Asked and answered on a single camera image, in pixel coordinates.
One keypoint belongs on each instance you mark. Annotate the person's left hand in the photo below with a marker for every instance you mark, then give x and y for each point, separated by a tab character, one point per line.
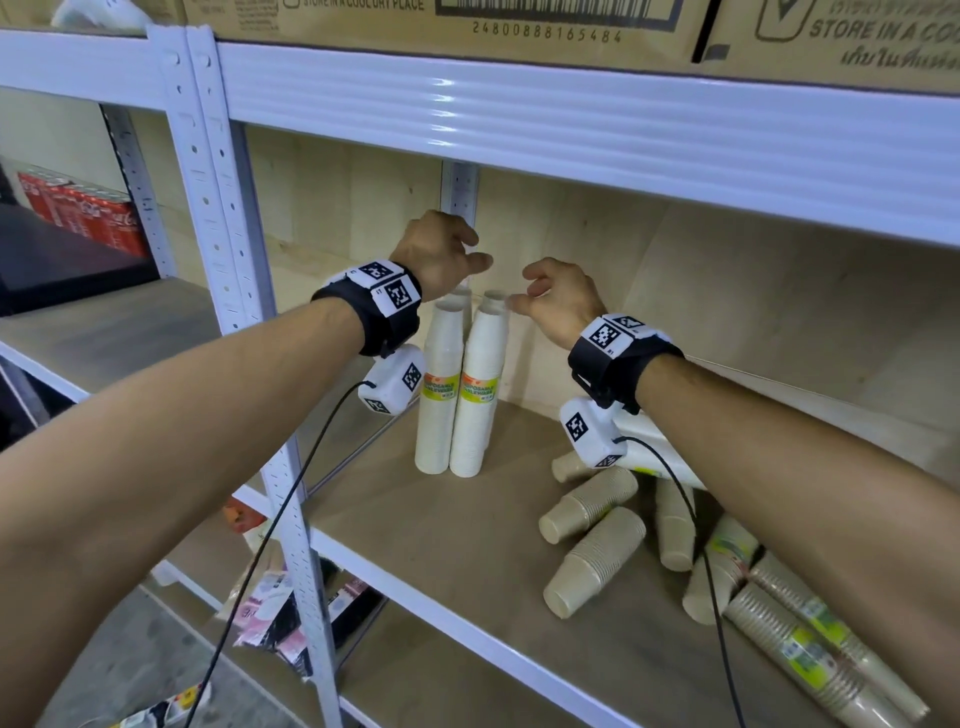
431	251

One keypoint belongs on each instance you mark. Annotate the person's right hand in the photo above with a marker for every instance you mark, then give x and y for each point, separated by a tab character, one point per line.
570	300

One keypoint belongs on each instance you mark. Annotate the person's right middle finger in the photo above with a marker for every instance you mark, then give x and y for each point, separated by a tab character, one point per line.
540	267

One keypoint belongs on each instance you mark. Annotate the person's right thumb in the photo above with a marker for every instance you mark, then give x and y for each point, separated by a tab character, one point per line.
523	304

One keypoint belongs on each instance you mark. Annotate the person's left thumb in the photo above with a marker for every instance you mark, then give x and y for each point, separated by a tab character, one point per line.
474	265

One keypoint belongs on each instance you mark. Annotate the person's right forearm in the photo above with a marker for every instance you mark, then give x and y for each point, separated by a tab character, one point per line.
810	495

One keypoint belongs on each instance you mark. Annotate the person's left forearm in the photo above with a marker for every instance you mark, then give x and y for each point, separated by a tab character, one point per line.
172	465

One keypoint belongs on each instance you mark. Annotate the tall white paper cup stack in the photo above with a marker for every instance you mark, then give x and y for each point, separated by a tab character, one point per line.
476	397
439	390
462	298
496	298

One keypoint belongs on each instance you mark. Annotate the black wristband with marker tags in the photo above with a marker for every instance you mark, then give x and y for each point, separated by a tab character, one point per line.
382	304
619	360

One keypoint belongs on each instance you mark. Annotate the white metal shelving rack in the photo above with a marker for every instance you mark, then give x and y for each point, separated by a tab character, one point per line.
75	64
600	127

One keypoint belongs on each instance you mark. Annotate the brown cardboard box with barcode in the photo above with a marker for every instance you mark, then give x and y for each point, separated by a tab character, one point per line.
360	26

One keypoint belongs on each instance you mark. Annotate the pile of beige cup sleeves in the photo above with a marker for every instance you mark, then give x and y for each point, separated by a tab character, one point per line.
600	559

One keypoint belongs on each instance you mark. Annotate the orange packet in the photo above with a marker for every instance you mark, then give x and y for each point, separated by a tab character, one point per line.
241	516

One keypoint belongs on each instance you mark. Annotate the black packet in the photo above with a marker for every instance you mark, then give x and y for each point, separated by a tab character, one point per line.
337	622

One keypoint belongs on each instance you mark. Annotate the pack of red soda cans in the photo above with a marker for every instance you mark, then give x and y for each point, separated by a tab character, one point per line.
90	214

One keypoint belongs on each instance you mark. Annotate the pink white packet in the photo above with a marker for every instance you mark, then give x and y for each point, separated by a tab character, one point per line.
262	607

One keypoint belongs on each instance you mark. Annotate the black box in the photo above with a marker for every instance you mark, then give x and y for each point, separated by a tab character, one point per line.
52	262

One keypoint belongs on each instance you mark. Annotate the white plastic bag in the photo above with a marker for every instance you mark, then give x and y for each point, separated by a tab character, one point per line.
101	13

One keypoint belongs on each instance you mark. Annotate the colourful printed packet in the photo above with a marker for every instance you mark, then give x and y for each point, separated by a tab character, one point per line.
169	709

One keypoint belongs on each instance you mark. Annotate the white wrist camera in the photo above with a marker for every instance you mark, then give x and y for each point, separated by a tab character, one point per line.
589	435
390	382

